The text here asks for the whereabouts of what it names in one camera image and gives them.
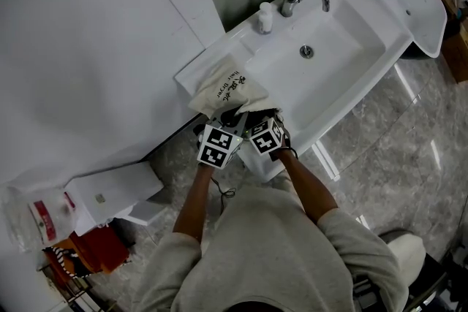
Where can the orange cloth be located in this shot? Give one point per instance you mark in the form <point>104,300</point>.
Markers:
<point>98,248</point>

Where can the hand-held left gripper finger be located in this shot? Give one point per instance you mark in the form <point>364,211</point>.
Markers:
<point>228,117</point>
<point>242,124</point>

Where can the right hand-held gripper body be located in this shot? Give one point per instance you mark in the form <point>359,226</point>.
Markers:
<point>267,138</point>

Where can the black white striped cloth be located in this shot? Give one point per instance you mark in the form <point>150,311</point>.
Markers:
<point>66,265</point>

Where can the wooden rack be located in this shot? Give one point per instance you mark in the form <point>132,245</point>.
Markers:
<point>69,292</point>

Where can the large brown cardboard box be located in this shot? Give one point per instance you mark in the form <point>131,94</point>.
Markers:
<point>457,55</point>

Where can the black hair dryer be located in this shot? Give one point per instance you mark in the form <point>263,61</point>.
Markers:
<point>265,113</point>

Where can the white water dispenser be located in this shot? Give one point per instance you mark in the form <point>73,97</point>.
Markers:
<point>113,190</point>

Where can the black chair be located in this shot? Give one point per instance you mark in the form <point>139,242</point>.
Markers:
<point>431,285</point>

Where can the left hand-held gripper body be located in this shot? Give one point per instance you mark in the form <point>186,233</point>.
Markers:
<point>219,146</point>

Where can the person's right forearm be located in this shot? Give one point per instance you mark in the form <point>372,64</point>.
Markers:
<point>307,186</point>

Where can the clear plastic bag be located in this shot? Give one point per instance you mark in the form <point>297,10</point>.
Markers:
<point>36,219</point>

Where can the white vanity sink cabinet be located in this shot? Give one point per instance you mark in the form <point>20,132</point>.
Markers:
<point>329,58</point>

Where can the white pump bottle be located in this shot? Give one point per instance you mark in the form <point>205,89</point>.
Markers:
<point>264,20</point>

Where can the person's beige trousers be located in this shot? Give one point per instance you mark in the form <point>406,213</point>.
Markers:
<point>406,255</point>

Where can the person's left forearm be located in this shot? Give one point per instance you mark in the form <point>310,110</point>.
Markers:
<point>194,204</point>

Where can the beige cloth bag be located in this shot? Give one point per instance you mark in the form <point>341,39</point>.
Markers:
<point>223,87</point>

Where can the white loose basin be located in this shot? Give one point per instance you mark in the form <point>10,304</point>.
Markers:
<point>413,7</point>

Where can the person's beige shirt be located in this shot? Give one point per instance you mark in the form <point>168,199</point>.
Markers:
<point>270,252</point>

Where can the chrome sink drain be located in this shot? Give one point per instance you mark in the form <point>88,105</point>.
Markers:
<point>306,51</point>

